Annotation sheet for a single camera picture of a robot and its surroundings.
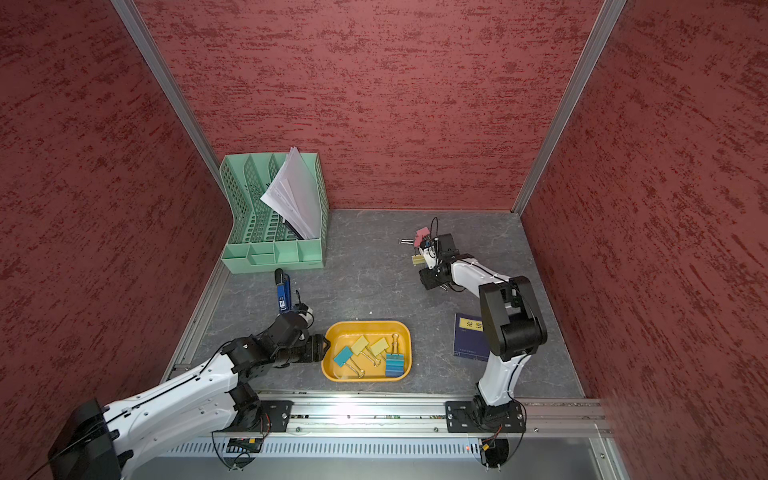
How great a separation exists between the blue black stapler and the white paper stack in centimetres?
15

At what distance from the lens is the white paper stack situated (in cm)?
92

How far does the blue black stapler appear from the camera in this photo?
3.06ft
